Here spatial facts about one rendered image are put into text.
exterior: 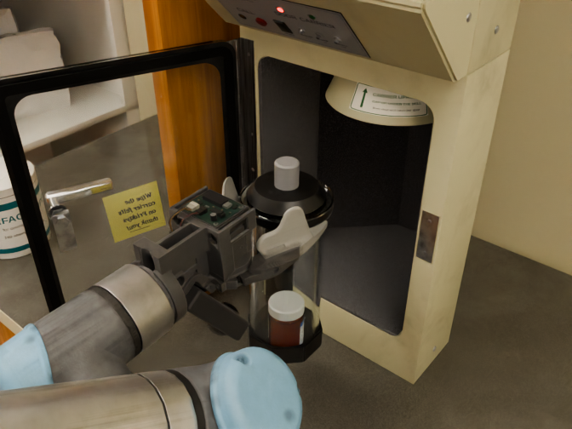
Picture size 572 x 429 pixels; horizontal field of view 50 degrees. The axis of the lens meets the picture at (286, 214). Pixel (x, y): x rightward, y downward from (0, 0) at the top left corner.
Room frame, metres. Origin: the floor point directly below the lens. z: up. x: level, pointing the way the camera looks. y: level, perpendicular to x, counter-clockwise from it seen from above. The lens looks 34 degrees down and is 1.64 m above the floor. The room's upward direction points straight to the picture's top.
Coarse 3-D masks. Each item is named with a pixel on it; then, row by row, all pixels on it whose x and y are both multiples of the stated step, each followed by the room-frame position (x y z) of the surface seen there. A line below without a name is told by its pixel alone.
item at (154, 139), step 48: (48, 96) 0.66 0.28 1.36; (96, 96) 0.68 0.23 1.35; (144, 96) 0.71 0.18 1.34; (192, 96) 0.74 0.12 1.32; (48, 144) 0.65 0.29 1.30; (96, 144) 0.68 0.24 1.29; (144, 144) 0.71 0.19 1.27; (192, 144) 0.74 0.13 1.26; (48, 192) 0.65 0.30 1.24; (96, 192) 0.67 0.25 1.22; (144, 192) 0.70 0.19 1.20; (192, 192) 0.74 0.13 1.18; (96, 240) 0.67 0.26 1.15
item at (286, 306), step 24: (240, 192) 0.60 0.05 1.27; (264, 216) 0.55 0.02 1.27; (312, 216) 0.55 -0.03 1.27; (312, 264) 0.56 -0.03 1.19; (264, 288) 0.55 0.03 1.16; (288, 288) 0.54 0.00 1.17; (312, 288) 0.56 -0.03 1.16; (264, 312) 0.55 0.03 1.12; (288, 312) 0.54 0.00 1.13; (312, 312) 0.56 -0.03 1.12; (264, 336) 0.55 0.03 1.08; (288, 336) 0.54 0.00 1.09; (312, 336) 0.56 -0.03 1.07
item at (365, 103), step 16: (336, 80) 0.75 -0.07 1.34; (336, 96) 0.73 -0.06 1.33; (352, 96) 0.71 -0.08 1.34; (368, 96) 0.69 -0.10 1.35; (384, 96) 0.69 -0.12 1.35; (400, 96) 0.68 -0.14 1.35; (352, 112) 0.70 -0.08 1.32; (368, 112) 0.68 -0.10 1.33; (384, 112) 0.68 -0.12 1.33; (400, 112) 0.68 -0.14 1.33; (416, 112) 0.68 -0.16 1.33
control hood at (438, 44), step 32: (288, 0) 0.62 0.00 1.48; (320, 0) 0.59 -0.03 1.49; (352, 0) 0.55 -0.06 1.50; (384, 0) 0.53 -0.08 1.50; (416, 0) 0.51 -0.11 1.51; (448, 0) 0.54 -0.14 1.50; (384, 32) 0.57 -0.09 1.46; (416, 32) 0.54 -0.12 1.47; (448, 32) 0.54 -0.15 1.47; (416, 64) 0.59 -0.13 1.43; (448, 64) 0.56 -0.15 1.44
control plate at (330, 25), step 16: (224, 0) 0.71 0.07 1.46; (240, 0) 0.69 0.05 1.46; (256, 0) 0.66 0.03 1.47; (272, 0) 0.64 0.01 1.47; (256, 16) 0.70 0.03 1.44; (272, 16) 0.68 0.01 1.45; (288, 16) 0.65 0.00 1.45; (304, 16) 0.63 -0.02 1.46; (320, 16) 0.61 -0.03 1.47; (336, 16) 0.59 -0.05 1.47; (288, 32) 0.69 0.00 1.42; (320, 32) 0.64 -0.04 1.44; (336, 32) 0.62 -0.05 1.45; (352, 32) 0.60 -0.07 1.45; (336, 48) 0.65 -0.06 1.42; (352, 48) 0.63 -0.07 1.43
